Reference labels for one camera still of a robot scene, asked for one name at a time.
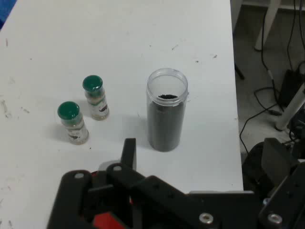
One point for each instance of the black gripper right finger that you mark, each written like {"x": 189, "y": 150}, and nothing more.
{"x": 286, "y": 190}

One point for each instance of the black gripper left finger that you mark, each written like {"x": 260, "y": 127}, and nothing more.
{"x": 152, "y": 190}

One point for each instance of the clear jar with black seeds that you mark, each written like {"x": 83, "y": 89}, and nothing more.
{"x": 164, "y": 128}

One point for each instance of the white slanted pole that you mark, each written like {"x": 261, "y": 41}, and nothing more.
{"x": 289, "y": 109}
{"x": 268, "y": 23}

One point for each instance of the green-capped spice bottle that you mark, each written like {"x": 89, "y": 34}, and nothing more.
{"x": 95, "y": 95}
{"x": 71, "y": 124}

